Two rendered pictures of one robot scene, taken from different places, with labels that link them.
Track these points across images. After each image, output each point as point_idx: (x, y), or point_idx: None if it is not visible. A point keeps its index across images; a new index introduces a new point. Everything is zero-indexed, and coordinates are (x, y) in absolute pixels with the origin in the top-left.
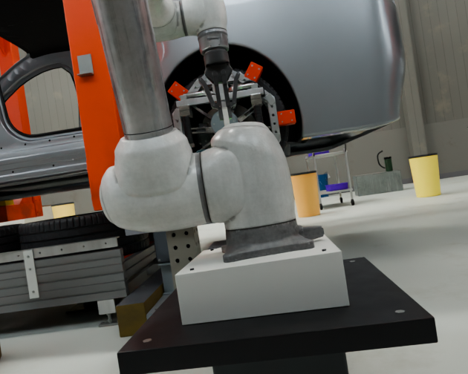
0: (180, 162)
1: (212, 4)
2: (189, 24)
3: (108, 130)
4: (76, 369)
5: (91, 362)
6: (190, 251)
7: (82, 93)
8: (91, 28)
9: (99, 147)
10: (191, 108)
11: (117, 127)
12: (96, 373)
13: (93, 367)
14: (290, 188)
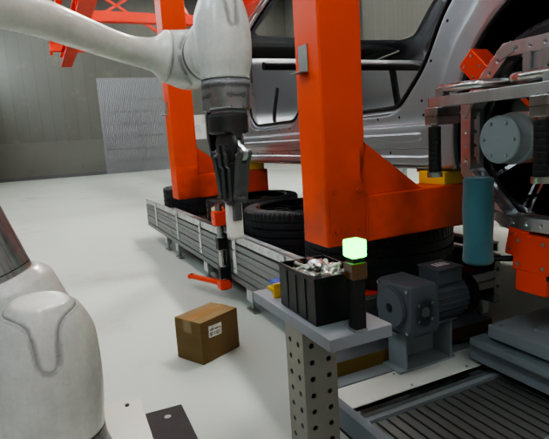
0: None
1: (199, 39)
2: (193, 72)
3: (315, 147)
4: (220, 404)
5: (235, 405)
6: (299, 353)
7: (300, 97)
8: (308, 7)
9: (310, 167)
10: (452, 110)
11: (322, 145)
12: (213, 423)
13: (225, 414)
14: (27, 419)
